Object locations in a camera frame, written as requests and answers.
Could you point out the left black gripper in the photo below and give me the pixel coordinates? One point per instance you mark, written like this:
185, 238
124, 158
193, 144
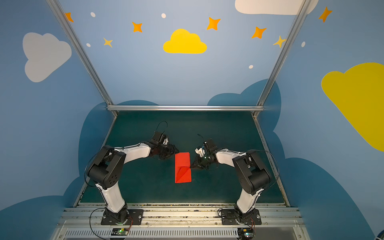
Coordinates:
166, 149

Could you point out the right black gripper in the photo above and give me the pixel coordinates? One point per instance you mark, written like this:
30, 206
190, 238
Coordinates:
202, 159

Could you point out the red square paper sheet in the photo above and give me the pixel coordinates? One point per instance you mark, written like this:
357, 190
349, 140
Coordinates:
183, 173

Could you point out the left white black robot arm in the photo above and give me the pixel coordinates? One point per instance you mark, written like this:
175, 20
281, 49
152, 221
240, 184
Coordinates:
106, 170

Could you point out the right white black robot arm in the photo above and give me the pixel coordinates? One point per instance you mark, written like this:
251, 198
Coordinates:
252, 175

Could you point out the right green circuit board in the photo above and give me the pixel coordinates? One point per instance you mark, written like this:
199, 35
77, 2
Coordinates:
245, 234

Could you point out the green circuit board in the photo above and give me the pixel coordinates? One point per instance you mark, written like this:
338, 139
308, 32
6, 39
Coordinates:
245, 234
120, 231

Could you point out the left green circuit board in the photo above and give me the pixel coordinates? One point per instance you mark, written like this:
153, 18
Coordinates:
120, 231

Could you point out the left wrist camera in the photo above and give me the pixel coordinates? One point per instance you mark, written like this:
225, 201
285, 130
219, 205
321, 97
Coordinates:
159, 139

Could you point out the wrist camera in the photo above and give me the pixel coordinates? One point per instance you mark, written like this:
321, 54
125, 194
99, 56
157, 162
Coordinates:
159, 139
208, 148

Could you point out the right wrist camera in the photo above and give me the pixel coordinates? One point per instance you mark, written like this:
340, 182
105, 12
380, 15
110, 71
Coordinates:
208, 148

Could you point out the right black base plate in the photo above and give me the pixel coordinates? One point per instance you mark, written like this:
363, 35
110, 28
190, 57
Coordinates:
236, 217

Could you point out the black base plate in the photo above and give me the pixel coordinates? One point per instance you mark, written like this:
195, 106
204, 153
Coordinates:
123, 217
236, 217

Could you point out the aluminium frame horizontal bar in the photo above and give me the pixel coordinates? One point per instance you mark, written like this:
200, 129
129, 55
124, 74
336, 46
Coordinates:
185, 108

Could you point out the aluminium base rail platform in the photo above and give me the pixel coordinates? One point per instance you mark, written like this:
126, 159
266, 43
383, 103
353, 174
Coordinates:
180, 222

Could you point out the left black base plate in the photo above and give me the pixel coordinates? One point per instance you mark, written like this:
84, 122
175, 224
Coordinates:
123, 217

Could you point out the left aluminium frame post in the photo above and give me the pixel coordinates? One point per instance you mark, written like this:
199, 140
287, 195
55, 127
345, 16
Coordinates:
59, 13

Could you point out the aluminium frame post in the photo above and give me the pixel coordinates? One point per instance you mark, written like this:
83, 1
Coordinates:
59, 13
292, 34

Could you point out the right aluminium frame post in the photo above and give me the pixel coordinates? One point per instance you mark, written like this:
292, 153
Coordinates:
292, 34

